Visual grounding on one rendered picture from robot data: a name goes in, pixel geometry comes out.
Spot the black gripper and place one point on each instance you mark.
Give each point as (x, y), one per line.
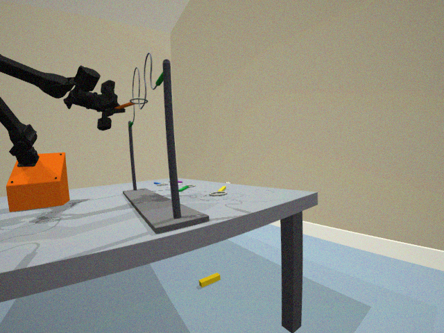
(104, 123)

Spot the orange handle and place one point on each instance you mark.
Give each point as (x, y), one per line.
(129, 104)

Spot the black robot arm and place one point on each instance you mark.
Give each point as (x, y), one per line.
(23, 137)

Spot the white ring with yellow handle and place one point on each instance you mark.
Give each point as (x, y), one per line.
(221, 190)

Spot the yellow rectangular block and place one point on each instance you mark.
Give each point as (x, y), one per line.
(209, 280)

